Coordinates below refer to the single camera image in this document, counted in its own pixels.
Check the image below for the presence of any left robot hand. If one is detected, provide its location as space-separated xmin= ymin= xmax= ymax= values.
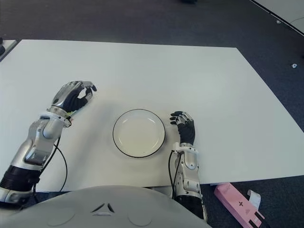
xmin=51 ymin=80 xmax=97 ymax=114

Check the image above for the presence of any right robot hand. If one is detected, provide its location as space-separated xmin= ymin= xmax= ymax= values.
xmin=170 ymin=110 xmax=197 ymax=145

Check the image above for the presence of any white plate black rim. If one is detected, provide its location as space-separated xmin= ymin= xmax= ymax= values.
xmin=112 ymin=109 xmax=166 ymax=158

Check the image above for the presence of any grey side table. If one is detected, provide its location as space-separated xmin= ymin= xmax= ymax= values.
xmin=0 ymin=39 xmax=18 ymax=62

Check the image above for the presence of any pink cardboard box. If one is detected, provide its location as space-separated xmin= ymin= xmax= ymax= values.
xmin=213 ymin=182 xmax=266 ymax=228

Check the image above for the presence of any white paper slip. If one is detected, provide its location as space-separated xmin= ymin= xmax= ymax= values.
xmin=247 ymin=189 xmax=262 ymax=211

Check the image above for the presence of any grey white robot torso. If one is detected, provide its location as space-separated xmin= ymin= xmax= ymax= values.
xmin=0 ymin=185 xmax=212 ymax=228

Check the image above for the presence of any white neighbouring table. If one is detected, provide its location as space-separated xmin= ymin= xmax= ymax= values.
xmin=249 ymin=0 xmax=304 ymax=36

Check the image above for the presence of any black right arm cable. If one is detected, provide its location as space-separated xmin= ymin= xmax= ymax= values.
xmin=168 ymin=151 xmax=181 ymax=198

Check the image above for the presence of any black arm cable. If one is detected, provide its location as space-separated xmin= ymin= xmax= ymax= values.
xmin=168 ymin=151 xmax=181 ymax=198
xmin=32 ymin=137 xmax=68 ymax=205

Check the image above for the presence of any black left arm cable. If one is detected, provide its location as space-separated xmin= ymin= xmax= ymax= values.
xmin=32 ymin=137 xmax=68 ymax=205

